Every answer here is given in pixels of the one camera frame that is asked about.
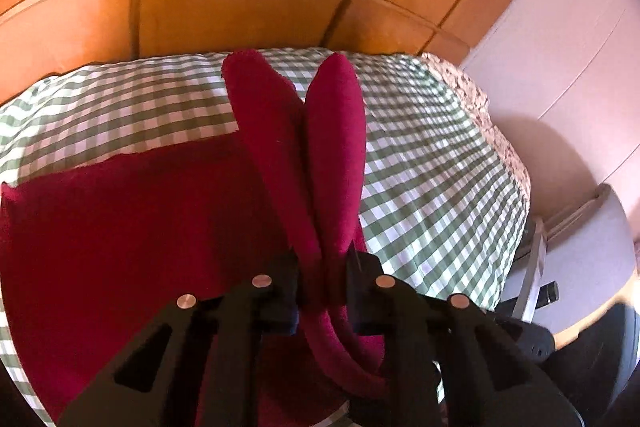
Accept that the grey furniture piece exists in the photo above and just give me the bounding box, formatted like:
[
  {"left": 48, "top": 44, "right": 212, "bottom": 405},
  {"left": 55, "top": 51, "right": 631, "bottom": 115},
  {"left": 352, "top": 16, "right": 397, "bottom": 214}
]
[{"left": 494, "top": 183, "right": 637, "bottom": 339}]

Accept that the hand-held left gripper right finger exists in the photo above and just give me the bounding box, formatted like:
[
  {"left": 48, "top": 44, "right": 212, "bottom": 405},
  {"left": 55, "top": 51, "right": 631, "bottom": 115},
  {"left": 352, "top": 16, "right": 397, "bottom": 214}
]
[{"left": 347, "top": 243, "right": 587, "bottom": 427}]

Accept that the wooden wardrobe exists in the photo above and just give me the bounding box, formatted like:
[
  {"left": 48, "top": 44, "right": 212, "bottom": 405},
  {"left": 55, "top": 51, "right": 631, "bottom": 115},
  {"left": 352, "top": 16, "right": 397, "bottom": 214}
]
[{"left": 0, "top": 0, "right": 576, "bottom": 108}]

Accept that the red terry cloth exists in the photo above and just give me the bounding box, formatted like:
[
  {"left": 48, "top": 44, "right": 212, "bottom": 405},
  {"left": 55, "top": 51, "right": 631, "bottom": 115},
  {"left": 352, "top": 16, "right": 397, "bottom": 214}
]
[{"left": 0, "top": 49, "right": 392, "bottom": 427}]

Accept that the floral blanket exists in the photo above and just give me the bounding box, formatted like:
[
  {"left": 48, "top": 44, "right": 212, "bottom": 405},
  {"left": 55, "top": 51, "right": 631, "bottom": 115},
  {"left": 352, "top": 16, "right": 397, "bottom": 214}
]
[{"left": 419, "top": 51, "right": 532, "bottom": 212}]

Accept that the green checked bed sheet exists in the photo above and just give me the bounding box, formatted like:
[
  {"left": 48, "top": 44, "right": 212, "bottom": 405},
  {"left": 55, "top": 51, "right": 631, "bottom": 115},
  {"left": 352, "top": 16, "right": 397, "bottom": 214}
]
[{"left": 0, "top": 46, "right": 531, "bottom": 427}]

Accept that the person's dark clothing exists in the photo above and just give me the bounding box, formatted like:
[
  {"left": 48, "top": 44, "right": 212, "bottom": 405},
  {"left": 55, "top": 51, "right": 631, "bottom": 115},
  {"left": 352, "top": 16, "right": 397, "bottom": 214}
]
[{"left": 542, "top": 299, "right": 638, "bottom": 423}]

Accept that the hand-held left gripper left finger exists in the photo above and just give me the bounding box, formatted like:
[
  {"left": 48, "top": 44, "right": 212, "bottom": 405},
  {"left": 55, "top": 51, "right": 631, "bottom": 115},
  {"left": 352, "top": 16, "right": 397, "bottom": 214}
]
[{"left": 57, "top": 251, "right": 302, "bottom": 427}]

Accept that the black rounded object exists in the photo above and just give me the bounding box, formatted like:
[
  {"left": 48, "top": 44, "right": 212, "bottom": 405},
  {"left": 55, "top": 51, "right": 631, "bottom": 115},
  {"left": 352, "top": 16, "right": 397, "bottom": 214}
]
[{"left": 492, "top": 318, "right": 557, "bottom": 365}]

